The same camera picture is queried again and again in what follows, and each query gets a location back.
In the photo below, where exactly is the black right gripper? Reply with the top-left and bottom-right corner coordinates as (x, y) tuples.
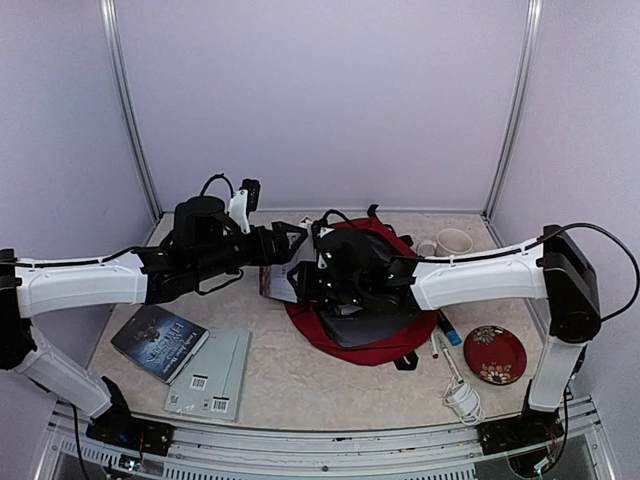
(289, 260), (368, 308)

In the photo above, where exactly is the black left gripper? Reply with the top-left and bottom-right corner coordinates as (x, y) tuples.
(190, 220), (308, 282)

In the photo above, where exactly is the rose cover white book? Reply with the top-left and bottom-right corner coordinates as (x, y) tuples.
(259, 216), (316, 303)

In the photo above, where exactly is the red student backpack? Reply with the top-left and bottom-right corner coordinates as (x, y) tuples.
(285, 205), (438, 371)

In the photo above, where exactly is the grey barcode book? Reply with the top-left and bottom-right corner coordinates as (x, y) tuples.
(164, 329), (253, 422)

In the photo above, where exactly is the dark blue heights book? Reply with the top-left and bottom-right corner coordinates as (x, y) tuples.
(110, 305), (210, 385)

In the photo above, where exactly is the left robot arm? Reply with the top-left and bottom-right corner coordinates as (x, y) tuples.
(1, 179), (308, 445)

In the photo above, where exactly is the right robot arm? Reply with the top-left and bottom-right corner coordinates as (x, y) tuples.
(286, 216), (607, 444)

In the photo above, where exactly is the black marker tube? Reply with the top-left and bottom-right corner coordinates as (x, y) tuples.
(438, 310), (454, 335)

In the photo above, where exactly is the white floral mug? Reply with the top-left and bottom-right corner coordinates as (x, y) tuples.
(416, 228), (474, 257)

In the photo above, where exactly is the red capped marker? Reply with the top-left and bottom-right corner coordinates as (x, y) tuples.
(430, 332), (439, 359)

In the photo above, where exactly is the white marker pen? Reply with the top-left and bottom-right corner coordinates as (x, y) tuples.
(436, 334), (464, 384)

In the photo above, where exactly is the red floral plate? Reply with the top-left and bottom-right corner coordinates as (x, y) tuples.
(463, 325), (527, 386)

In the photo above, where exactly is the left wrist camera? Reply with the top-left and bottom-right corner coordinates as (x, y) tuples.
(228, 179), (261, 234)

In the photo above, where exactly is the aluminium frame left post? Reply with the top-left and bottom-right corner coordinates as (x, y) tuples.
(100, 0), (163, 224)

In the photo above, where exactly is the aluminium frame post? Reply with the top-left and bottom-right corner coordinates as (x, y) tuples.
(100, 0), (163, 224)
(482, 0), (544, 223)

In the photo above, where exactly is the aluminium front rail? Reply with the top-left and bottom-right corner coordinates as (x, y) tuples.
(30, 398), (619, 479)

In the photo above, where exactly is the white charger with cable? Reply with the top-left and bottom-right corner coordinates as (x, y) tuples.
(443, 376), (486, 426)

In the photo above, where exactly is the aluminium frame right post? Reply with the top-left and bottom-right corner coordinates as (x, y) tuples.
(482, 0), (544, 223)

